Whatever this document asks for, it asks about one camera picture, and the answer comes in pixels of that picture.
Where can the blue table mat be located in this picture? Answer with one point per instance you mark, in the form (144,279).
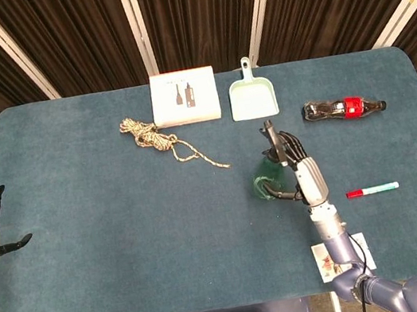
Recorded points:
(126,239)

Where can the white picture card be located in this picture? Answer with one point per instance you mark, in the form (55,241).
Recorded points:
(326,264)

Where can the mint green dustpan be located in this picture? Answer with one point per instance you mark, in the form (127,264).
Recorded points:
(252,97)

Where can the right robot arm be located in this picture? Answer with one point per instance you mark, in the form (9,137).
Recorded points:
(356,259)

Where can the white printed box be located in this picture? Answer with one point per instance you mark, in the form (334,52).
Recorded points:
(184,97)

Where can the red capped marker pen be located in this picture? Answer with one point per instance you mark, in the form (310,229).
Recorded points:
(372,189)

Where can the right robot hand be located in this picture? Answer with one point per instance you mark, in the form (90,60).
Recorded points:
(302,172)

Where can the cola bottle with red label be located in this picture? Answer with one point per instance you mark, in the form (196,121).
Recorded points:
(343,106)

